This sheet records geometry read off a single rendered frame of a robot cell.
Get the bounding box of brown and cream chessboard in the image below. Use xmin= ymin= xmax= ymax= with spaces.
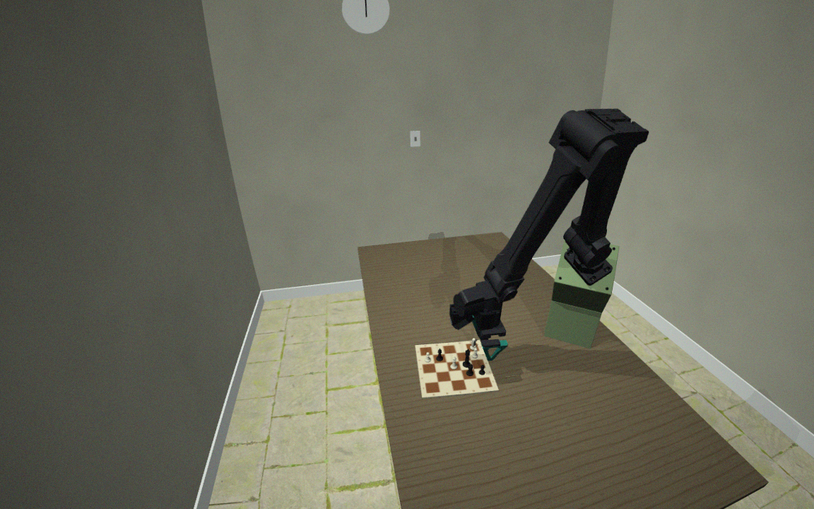
xmin=415 ymin=340 xmax=499 ymax=399

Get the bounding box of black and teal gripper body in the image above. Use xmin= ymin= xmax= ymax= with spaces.
xmin=476 ymin=308 xmax=506 ymax=348

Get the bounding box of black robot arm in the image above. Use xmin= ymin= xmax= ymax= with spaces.
xmin=449 ymin=109 xmax=649 ymax=330

